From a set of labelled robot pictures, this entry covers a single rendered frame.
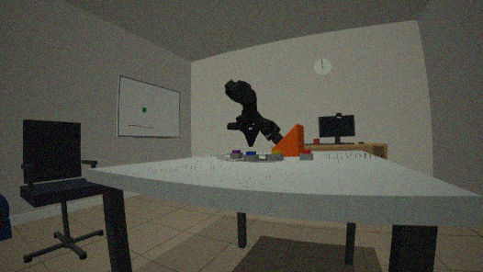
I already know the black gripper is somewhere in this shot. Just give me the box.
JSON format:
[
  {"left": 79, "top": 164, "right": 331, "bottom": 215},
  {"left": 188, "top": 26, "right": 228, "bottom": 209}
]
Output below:
[{"left": 227, "top": 107, "right": 275, "bottom": 147}]

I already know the blue button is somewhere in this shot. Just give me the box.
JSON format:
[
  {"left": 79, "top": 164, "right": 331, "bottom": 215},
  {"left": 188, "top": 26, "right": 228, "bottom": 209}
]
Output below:
[{"left": 243, "top": 152, "right": 259, "bottom": 162}]

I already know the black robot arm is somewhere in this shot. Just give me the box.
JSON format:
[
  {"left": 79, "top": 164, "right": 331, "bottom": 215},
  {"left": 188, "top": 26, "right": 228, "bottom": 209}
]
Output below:
[{"left": 224, "top": 80, "right": 283, "bottom": 145}]

